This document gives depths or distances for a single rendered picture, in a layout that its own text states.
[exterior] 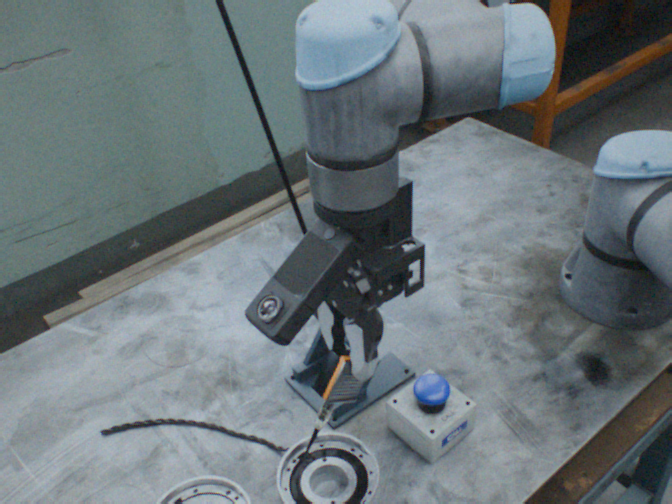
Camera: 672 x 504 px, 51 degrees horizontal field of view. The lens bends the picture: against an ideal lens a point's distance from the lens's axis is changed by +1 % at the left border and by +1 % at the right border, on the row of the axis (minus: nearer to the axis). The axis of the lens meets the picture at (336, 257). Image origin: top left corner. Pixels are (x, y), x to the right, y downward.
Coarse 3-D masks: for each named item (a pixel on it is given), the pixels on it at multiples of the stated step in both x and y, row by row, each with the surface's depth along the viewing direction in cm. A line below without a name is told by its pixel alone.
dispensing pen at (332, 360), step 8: (328, 352) 70; (336, 352) 69; (344, 352) 70; (328, 360) 69; (336, 360) 69; (328, 368) 69; (320, 376) 70; (328, 376) 69; (320, 384) 70; (328, 384) 69; (320, 392) 70; (328, 408) 71; (320, 416) 72; (328, 416) 72; (320, 424) 72; (312, 440) 73; (304, 456) 73
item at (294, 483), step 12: (300, 456) 75; (312, 456) 75; (324, 456) 74; (336, 456) 74; (348, 456) 74; (360, 456) 74; (300, 468) 73; (360, 468) 73; (300, 480) 72; (360, 480) 72; (300, 492) 71; (360, 492) 71
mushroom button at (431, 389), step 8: (424, 376) 76; (432, 376) 76; (440, 376) 76; (416, 384) 76; (424, 384) 75; (432, 384) 75; (440, 384) 75; (448, 384) 76; (416, 392) 75; (424, 392) 75; (432, 392) 74; (440, 392) 74; (448, 392) 75; (424, 400) 74; (432, 400) 74; (440, 400) 74
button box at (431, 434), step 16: (400, 400) 78; (416, 400) 77; (448, 400) 77; (464, 400) 77; (400, 416) 77; (416, 416) 76; (432, 416) 76; (448, 416) 76; (464, 416) 76; (400, 432) 78; (416, 432) 75; (432, 432) 74; (448, 432) 75; (464, 432) 78; (416, 448) 77; (432, 448) 74; (448, 448) 77
